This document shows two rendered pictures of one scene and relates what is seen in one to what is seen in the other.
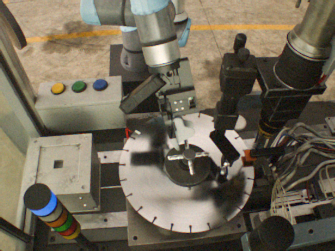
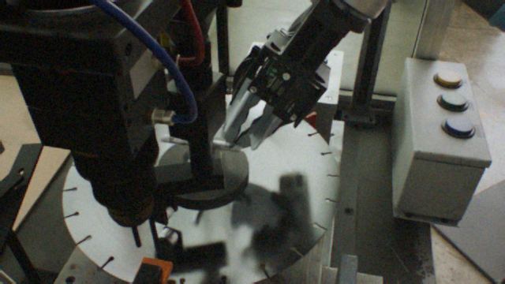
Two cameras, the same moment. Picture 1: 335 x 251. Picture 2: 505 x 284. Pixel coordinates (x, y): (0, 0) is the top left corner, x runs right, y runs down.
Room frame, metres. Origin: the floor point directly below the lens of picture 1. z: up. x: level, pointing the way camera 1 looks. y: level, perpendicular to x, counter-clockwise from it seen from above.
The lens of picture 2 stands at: (0.51, -0.40, 1.33)
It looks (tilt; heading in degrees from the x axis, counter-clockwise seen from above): 41 degrees down; 111
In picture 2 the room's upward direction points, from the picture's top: straight up
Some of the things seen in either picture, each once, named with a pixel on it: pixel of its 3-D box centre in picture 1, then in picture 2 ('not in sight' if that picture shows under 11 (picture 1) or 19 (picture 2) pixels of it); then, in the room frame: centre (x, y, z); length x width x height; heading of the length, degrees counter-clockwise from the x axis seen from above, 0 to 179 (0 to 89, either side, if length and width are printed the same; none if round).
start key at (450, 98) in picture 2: (79, 87); (452, 102); (0.61, 0.29, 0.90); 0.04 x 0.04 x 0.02
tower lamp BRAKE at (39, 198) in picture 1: (40, 199); not in sight; (0.14, 0.20, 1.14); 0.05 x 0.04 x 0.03; 8
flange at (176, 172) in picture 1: (187, 162); (203, 163); (0.32, -0.05, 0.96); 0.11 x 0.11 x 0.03
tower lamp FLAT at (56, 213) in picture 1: (47, 206); not in sight; (0.14, 0.20, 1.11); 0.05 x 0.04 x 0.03; 8
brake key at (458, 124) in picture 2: (100, 85); (458, 128); (0.62, 0.22, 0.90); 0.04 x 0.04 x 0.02
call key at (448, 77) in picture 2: (58, 89); (447, 80); (0.60, 0.36, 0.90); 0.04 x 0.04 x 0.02
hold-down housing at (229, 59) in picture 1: (232, 92); (188, 30); (0.35, -0.12, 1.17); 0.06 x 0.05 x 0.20; 89
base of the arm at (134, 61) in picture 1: (137, 51); not in sight; (0.92, 0.14, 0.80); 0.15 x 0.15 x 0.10
